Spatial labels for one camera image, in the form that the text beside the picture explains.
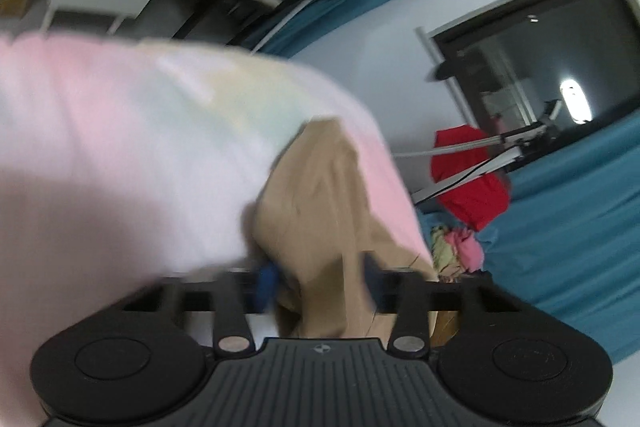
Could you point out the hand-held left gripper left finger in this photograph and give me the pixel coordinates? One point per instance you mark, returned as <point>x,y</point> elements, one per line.
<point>265,288</point>

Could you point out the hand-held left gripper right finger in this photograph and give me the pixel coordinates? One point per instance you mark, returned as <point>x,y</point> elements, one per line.
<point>372,281</point>

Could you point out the tan shirt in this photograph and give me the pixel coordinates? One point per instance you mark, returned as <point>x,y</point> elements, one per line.
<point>325,217</point>

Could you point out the yellow garment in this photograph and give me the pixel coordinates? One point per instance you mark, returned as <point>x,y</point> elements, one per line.
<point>442,252</point>

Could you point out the pink garment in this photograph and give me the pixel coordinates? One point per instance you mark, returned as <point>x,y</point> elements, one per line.
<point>467,249</point>

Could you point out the red cloth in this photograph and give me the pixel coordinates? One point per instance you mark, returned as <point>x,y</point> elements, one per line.
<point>477,192</point>

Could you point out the silver tripod stand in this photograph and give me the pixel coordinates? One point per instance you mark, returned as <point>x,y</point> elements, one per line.
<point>480,144</point>

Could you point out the wide blue curtain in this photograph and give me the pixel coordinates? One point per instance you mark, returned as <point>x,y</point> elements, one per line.
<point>570,232</point>

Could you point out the pastel tie-dye bed blanket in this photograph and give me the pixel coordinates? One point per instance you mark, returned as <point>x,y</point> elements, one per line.
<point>115,147</point>

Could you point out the dark window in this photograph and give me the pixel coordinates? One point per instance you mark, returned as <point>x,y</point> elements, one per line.
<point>540,57</point>

